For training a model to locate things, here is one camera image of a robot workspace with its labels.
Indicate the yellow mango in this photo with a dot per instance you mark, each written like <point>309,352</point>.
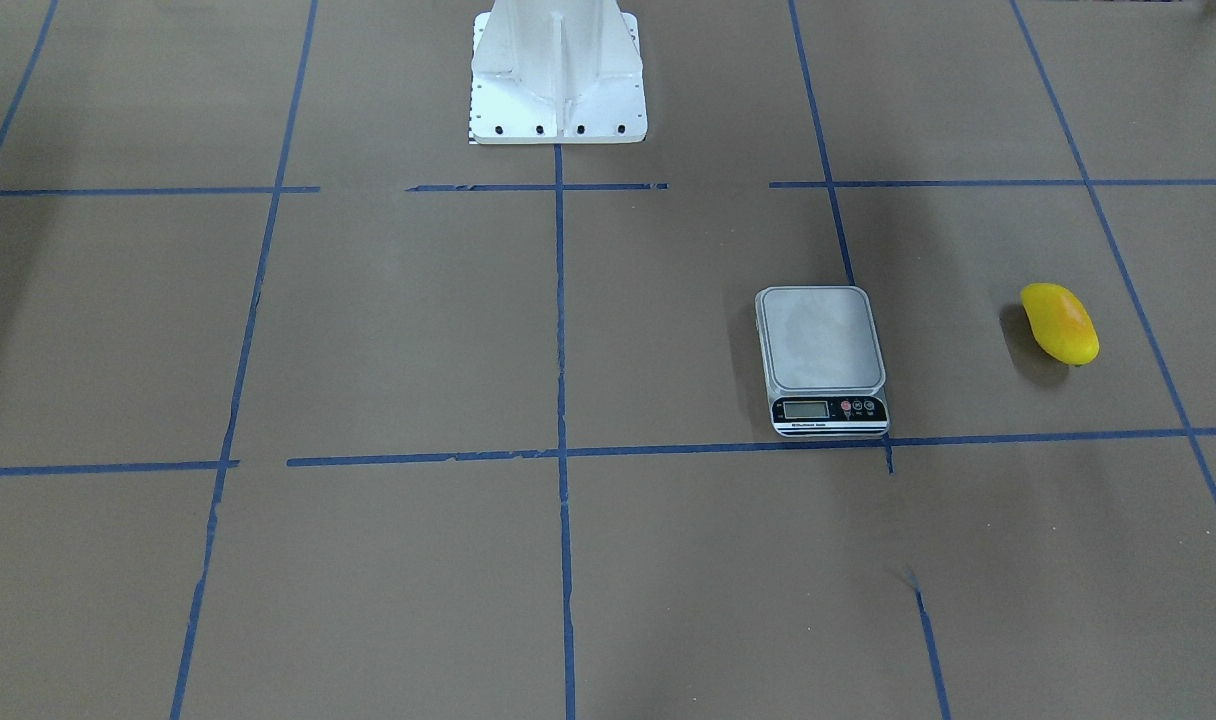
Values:
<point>1060,324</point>

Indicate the digital kitchen scale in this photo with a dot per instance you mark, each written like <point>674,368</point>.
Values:
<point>823,365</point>

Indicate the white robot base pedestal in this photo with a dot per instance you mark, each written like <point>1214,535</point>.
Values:
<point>556,72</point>

